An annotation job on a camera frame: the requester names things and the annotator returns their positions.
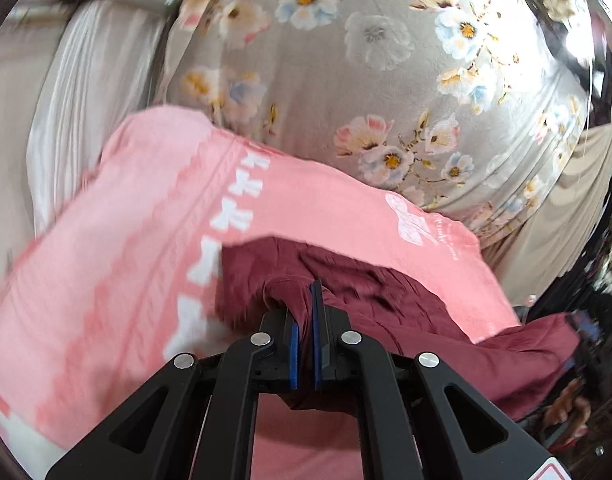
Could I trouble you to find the maroon quilted down jacket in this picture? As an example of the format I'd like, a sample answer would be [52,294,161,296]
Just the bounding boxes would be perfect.
[215,237,580,419]

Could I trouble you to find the pink fleece blanket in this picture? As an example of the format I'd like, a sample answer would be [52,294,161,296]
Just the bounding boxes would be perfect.
[0,107,516,479]

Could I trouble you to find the beige cloth at bedside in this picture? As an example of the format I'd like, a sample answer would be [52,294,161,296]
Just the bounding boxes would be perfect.
[482,124,612,304]

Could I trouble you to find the grey floral bed sheet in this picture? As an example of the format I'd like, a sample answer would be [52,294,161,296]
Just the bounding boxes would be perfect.
[163,0,588,243]

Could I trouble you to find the silver satin curtain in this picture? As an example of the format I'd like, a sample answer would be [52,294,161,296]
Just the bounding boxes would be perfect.
[0,0,181,246]

